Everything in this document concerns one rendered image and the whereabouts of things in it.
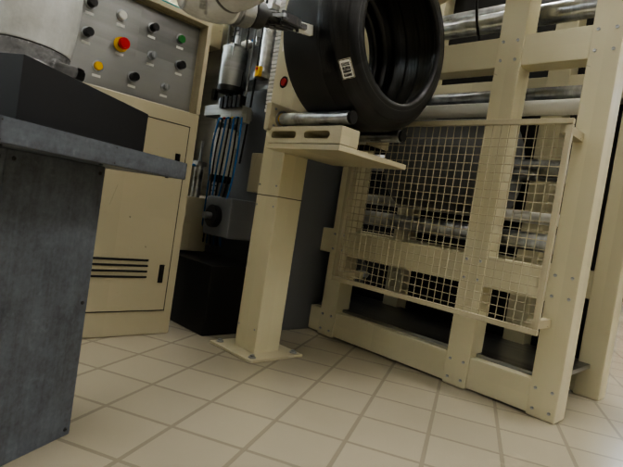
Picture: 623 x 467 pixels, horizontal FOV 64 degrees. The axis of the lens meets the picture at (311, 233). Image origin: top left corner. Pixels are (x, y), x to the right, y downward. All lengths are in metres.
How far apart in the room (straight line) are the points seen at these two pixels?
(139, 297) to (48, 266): 0.97
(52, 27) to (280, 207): 1.06
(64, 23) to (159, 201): 1.00
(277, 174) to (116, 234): 0.64
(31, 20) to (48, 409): 0.79
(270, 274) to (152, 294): 0.48
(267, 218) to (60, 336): 0.98
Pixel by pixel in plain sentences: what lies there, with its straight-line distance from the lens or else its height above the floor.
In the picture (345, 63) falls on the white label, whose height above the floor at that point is 1.04.
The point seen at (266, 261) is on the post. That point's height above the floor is 0.37.
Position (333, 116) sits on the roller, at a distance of 1.67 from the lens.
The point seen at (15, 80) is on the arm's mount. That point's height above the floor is 0.72.
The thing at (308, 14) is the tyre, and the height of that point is 1.18.
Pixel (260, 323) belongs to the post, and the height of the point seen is 0.13.
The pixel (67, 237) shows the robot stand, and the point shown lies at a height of 0.45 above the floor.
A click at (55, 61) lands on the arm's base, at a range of 1.16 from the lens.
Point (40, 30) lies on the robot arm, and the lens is 1.17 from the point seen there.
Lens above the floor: 0.58
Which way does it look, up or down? 2 degrees down
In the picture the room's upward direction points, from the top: 9 degrees clockwise
